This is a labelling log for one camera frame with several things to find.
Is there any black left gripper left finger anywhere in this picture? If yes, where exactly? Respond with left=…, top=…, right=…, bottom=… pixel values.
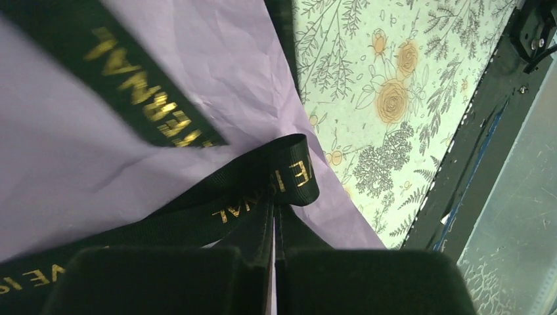
left=43, top=201, right=274, bottom=314

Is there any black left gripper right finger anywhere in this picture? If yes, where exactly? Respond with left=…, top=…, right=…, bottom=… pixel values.
left=275, top=206, right=476, bottom=315

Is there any black strap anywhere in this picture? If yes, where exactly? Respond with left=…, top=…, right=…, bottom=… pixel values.
left=0, top=0, right=321, bottom=315

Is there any pink and purple wrapping paper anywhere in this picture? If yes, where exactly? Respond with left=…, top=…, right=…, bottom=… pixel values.
left=1, top=1, right=383, bottom=260

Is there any floral patterned tablecloth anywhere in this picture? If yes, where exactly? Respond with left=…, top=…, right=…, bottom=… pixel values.
left=293, top=0, right=516, bottom=249

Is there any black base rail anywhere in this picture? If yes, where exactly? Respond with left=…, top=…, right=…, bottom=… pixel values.
left=402, top=1, right=556, bottom=260

